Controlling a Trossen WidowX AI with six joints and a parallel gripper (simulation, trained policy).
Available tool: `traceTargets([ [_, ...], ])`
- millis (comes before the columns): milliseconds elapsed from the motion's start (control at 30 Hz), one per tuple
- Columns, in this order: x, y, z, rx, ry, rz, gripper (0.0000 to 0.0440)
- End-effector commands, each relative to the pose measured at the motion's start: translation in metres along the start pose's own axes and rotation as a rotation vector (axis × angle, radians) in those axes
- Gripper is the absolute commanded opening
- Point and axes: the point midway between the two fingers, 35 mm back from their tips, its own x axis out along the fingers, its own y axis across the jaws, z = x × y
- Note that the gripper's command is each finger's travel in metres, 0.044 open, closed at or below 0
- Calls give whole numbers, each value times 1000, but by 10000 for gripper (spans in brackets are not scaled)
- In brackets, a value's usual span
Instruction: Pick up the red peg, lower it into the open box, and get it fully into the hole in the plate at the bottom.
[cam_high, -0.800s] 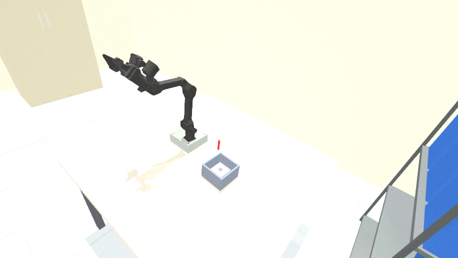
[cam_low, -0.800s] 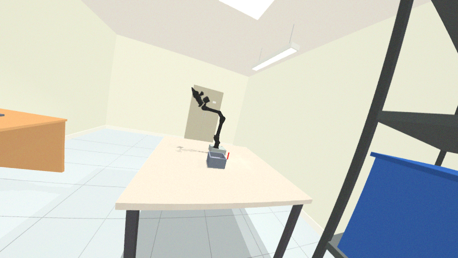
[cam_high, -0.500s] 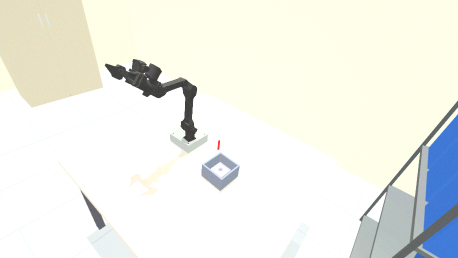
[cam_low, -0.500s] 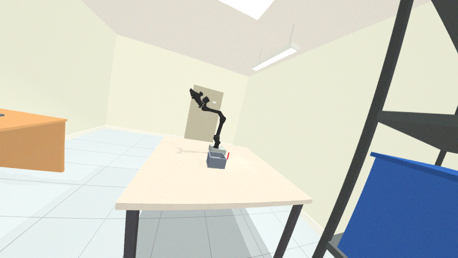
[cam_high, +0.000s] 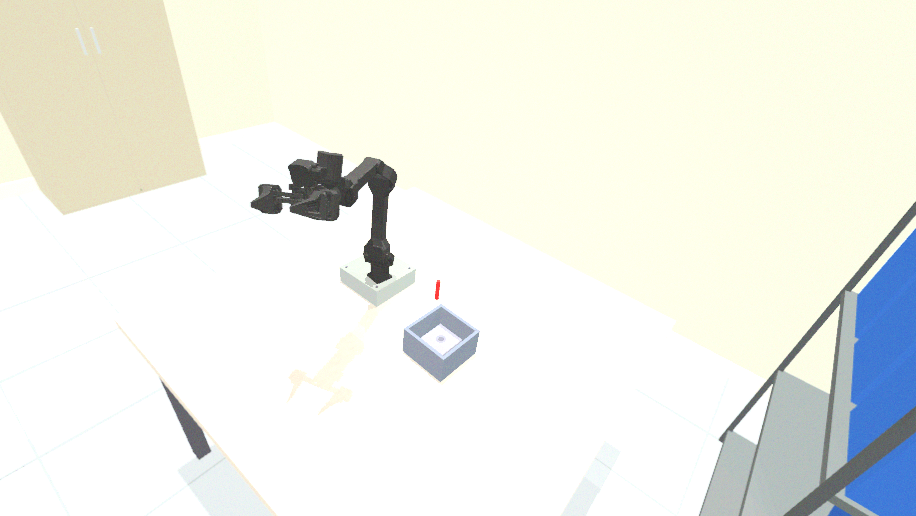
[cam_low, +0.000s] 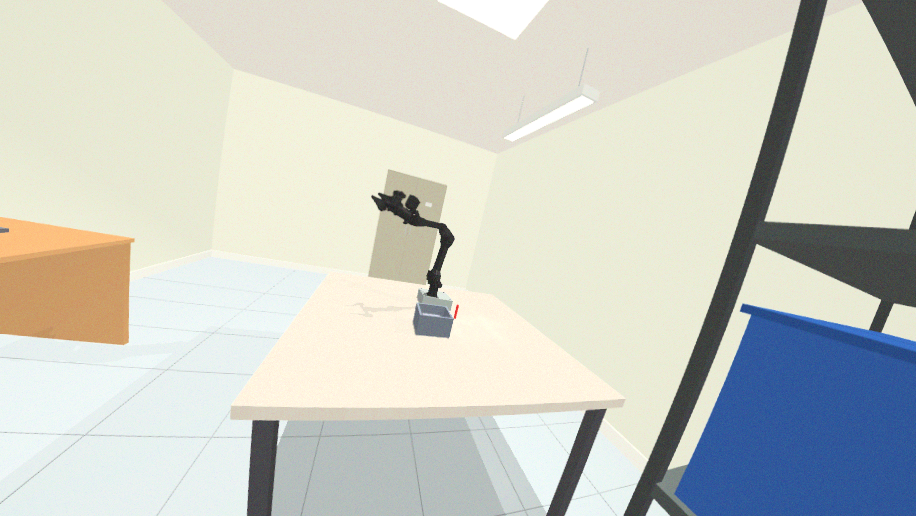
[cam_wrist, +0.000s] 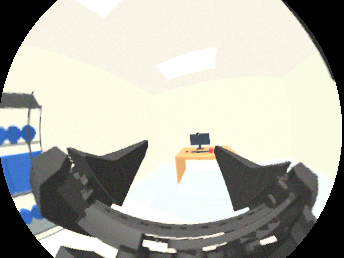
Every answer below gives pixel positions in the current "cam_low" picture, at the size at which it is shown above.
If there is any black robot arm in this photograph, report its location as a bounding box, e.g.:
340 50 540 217
399 194 455 298

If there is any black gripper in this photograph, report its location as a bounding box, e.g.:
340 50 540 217
371 193 404 216

